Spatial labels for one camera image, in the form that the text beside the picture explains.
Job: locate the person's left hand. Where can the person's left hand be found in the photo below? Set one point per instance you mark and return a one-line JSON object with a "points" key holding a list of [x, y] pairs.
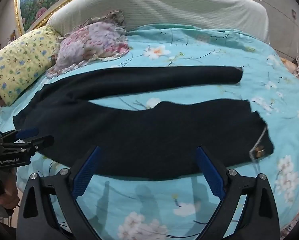
{"points": [[9, 190]]}

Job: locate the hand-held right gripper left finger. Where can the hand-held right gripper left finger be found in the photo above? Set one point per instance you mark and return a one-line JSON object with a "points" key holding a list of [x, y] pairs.
{"points": [[87, 172]]}

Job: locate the cream covered headboard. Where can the cream covered headboard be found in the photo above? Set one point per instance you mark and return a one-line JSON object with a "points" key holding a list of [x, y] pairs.
{"points": [[177, 2]]}

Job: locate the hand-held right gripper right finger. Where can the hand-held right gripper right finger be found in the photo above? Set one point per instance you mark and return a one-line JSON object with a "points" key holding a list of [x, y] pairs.
{"points": [[210, 172]]}

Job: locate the yellow floral pillow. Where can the yellow floral pillow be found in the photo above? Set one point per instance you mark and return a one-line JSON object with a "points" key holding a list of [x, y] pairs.
{"points": [[22, 60]]}

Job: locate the blue floral bed sheet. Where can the blue floral bed sheet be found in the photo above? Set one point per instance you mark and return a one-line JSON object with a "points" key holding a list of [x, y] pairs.
{"points": [[189, 55]]}

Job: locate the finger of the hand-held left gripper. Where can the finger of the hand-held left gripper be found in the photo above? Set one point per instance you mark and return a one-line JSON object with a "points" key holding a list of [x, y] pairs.
{"points": [[27, 132], [37, 142]]}

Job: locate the pink floral ruffled pillow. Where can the pink floral ruffled pillow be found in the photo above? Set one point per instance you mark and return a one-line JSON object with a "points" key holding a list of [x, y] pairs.
{"points": [[89, 42]]}

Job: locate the black pants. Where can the black pants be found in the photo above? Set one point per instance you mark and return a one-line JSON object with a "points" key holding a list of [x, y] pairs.
{"points": [[139, 135]]}

